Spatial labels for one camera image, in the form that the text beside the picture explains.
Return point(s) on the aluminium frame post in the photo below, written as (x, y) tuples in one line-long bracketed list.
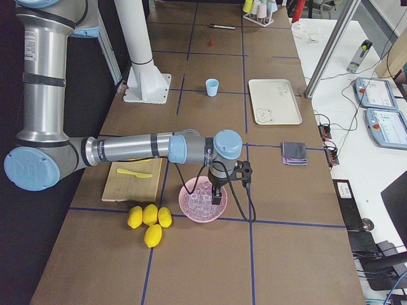
[(333, 41)]

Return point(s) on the teach pendant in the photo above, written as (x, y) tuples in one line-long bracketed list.
[(387, 127), (375, 93)]

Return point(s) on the yellow lemon front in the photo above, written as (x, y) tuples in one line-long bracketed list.
[(153, 235)]

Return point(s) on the cream bear tray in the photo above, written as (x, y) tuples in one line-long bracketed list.
[(273, 102)]

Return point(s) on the yellow lemon middle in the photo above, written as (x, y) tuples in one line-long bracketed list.
[(150, 215)]

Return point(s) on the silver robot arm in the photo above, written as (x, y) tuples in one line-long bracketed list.
[(44, 154)]

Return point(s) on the white cup rack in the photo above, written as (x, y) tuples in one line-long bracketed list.
[(262, 22)]

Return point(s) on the white upturned cup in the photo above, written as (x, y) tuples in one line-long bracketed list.
[(255, 7)]

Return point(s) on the grey folded cloth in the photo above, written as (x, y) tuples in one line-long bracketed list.
[(294, 153)]

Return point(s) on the pink upturned cup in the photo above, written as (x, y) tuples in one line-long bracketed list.
[(262, 10)]

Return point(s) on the orange black connector box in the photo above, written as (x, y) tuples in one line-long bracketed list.
[(325, 131)]

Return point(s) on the yellow plastic knife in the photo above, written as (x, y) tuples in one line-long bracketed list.
[(138, 175)]

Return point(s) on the light blue cup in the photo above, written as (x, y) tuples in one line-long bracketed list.
[(212, 86)]

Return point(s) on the yellow lemon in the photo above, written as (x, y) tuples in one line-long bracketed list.
[(150, 215), (135, 217), (164, 217), (153, 235)]

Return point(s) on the lower teach pendant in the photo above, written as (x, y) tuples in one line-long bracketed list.
[(387, 127)]

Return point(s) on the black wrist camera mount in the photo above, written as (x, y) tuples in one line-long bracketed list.
[(242, 172)]

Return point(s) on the yellow lemon right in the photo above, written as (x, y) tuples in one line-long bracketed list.
[(164, 217)]

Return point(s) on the pink bowl of ice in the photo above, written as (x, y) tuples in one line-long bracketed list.
[(198, 205)]

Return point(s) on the white pedestal column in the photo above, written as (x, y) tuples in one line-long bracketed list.
[(145, 83)]

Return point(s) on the clear water bottle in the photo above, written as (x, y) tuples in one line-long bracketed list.
[(359, 56)]

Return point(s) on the steel muddler black tip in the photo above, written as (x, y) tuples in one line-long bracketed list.
[(227, 27)]

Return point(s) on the yellow upturned cup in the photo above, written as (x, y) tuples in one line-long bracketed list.
[(247, 6)]

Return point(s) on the upper teach pendant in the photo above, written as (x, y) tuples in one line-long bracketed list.
[(375, 93)]

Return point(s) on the crumpled white paper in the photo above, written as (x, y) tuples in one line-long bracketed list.
[(303, 32)]

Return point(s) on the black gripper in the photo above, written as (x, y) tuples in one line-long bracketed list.
[(217, 183)]

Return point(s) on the wooden cutting board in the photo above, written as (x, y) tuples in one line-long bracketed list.
[(121, 187)]

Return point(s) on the yellow lemon far left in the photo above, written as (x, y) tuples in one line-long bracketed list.
[(135, 217)]

